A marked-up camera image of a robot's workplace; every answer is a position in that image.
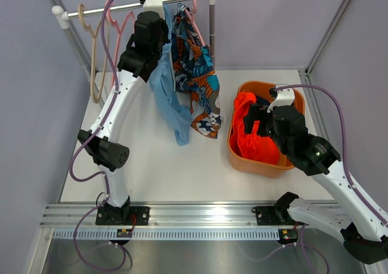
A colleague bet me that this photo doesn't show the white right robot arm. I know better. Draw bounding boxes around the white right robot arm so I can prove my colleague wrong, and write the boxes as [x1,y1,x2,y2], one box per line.
[243,103,387,264]

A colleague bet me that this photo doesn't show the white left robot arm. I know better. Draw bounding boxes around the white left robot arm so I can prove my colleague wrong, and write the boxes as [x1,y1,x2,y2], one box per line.
[78,11,170,226]

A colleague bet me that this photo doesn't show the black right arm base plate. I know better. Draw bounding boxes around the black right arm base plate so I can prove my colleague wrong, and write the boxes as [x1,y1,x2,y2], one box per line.
[252,205,295,226]

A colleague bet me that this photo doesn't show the light blue shorts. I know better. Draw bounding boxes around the light blue shorts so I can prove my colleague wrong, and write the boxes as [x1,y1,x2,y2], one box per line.
[147,3,193,147]

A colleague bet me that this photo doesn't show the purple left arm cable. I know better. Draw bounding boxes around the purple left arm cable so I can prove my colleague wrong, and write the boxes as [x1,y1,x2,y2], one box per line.
[69,0,146,272]

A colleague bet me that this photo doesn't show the pink hanger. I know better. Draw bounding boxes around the pink hanger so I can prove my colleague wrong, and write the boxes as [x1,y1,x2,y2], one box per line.
[184,0,210,47]
[102,9,135,72]

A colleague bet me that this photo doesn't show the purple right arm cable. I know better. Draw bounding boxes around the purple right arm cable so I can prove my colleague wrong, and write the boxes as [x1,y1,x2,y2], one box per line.
[242,84,388,274]

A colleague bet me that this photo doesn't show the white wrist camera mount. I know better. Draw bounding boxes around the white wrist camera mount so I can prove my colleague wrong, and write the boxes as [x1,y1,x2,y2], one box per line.
[267,84,295,113]
[140,0,164,18]

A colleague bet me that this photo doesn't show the orange plastic basket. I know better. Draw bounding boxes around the orange plastic basket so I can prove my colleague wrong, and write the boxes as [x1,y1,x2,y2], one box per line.
[227,81,294,178]

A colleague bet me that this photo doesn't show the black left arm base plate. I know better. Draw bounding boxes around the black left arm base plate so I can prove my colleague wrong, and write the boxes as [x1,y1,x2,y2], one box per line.
[95,206,150,226]

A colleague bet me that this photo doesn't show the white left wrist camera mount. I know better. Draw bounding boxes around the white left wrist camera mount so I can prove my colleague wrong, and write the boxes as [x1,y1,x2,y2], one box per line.
[140,0,164,18]

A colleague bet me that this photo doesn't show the white clothes rack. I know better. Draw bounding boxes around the white clothes rack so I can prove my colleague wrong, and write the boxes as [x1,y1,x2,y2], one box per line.
[52,0,216,61]

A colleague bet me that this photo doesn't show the patterned blue orange shorts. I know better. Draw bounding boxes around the patterned blue orange shorts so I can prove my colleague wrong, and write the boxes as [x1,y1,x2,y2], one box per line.
[171,3,222,139]

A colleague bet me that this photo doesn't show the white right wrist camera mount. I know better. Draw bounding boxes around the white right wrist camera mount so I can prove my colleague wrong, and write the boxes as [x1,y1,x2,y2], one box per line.
[267,84,295,113]

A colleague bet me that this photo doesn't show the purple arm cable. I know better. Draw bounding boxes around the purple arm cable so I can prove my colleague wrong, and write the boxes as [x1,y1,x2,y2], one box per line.
[69,0,146,272]
[242,84,388,274]

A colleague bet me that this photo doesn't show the white slotted cable duct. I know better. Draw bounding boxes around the white slotted cable duct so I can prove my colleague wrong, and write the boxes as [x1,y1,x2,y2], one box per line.
[52,227,280,240]

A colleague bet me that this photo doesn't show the navy blue shorts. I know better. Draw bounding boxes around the navy blue shorts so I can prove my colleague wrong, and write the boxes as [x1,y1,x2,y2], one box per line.
[256,95,271,106]

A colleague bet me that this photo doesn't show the aluminium mounting rail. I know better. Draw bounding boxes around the aluminium mounting rail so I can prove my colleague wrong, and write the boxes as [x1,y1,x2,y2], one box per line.
[39,202,343,229]

